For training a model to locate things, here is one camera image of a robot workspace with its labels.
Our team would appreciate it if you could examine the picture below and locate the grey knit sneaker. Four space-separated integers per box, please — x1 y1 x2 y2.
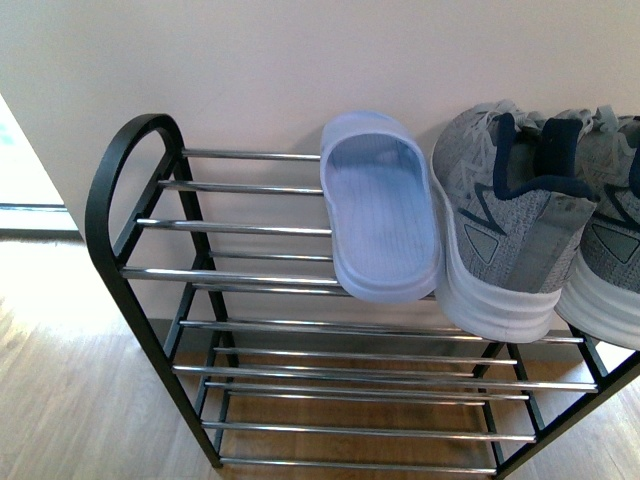
429 100 596 343
556 106 639 350

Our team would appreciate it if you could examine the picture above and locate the black metal shoe rack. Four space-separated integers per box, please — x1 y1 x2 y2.
85 114 639 479

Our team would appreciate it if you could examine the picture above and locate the light blue slipper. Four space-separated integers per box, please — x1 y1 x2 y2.
320 111 443 303

